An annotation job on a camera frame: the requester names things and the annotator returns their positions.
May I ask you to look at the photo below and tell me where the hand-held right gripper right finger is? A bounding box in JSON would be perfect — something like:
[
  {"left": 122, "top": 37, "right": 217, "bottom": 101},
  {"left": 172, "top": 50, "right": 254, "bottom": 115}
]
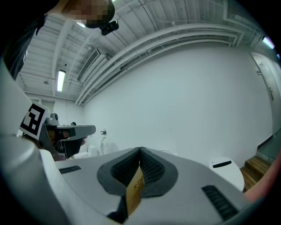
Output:
[{"left": 122, "top": 147, "right": 251, "bottom": 225}]

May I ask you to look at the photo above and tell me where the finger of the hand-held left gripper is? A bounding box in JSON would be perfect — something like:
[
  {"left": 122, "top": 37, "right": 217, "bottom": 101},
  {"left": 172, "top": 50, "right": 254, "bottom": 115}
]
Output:
[
  {"left": 70, "top": 124, "right": 97, "bottom": 142},
  {"left": 65, "top": 137, "right": 86, "bottom": 159}
]

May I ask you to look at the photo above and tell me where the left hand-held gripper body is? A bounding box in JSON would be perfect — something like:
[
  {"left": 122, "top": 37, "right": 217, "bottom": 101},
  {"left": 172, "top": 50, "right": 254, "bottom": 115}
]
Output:
[{"left": 19, "top": 100, "right": 71, "bottom": 160}]

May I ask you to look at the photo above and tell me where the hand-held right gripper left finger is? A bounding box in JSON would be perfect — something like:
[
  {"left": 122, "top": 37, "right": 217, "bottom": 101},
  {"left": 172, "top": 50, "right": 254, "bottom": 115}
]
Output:
[{"left": 54, "top": 147, "right": 141, "bottom": 224}]

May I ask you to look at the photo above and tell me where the oval white toilet black slot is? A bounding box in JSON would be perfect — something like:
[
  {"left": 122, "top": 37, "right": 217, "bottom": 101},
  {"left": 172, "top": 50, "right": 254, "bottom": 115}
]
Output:
[{"left": 208, "top": 155, "right": 245, "bottom": 192}]

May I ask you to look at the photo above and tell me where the large brown cardboard box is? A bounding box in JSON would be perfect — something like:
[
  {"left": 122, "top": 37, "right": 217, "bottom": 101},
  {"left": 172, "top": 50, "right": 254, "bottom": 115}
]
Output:
[{"left": 126, "top": 166, "right": 145, "bottom": 217}]

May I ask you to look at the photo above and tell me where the ceiling air conditioner unit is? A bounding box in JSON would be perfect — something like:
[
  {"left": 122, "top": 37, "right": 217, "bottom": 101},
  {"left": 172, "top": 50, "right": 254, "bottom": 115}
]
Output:
[{"left": 76, "top": 48, "right": 102, "bottom": 83}]

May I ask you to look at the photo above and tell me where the wooden step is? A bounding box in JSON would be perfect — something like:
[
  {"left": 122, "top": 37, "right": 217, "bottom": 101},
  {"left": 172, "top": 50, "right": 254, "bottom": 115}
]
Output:
[{"left": 240, "top": 153, "right": 273, "bottom": 191}]

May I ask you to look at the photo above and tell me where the person's black clothing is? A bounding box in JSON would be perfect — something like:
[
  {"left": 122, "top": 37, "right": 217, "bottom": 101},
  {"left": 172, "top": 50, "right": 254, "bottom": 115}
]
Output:
[{"left": 4, "top": 14, "right": 48, "bottom": 81}]

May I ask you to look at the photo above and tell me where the person's head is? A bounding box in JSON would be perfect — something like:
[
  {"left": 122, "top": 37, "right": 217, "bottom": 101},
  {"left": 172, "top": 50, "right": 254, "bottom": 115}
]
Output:
[{"left": 46, "top": 0, "right": 116, "bottom": 29}]

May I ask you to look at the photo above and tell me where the grey door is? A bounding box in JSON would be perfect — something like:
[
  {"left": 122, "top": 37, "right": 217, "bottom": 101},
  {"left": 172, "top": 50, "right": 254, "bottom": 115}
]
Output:
[{"left": 250, "top": 51, "right": 281, "bottom": 137}]

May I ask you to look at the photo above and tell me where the black head-worn camera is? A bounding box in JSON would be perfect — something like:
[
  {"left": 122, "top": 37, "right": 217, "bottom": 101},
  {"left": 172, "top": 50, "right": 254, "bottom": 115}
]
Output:
[{"left": 100, "top": 19, "right": 120, "bottom": 36}]

